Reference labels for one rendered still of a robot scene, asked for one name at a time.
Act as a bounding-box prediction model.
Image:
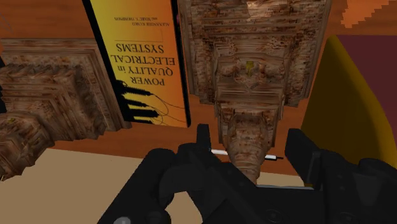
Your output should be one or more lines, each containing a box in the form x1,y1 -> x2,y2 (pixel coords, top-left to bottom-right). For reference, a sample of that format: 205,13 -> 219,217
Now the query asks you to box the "yellow and maroon rounded object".
300,34 -> 397,170

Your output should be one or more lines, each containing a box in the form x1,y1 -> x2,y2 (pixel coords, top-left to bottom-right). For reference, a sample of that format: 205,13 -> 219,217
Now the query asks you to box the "tall brown stepped carved sculpture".
178,0 -> 333,186

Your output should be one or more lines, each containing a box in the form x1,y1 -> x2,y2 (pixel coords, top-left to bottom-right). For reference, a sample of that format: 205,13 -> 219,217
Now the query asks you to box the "wide brown stepped carved sculpture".
0,38 -> 133,183

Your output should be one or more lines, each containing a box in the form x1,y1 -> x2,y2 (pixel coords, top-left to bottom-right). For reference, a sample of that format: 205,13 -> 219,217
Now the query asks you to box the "orange-brown wooden table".
0,0 -> 397,187

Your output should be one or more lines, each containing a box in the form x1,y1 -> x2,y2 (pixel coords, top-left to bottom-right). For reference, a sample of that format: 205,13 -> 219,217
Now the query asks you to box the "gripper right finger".
284,128 -> 397,224

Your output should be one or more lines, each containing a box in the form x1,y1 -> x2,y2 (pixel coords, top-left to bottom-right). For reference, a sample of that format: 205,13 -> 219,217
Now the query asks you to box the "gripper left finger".
97,123 -> 258,224

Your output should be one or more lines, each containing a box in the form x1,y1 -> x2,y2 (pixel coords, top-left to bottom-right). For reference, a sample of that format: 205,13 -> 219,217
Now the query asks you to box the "yellow-orange book with black spine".
81,0 -> 192,129

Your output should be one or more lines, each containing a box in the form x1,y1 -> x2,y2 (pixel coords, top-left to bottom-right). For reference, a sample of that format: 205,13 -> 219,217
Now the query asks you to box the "white pen with black tip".
210,148 -> 285,161

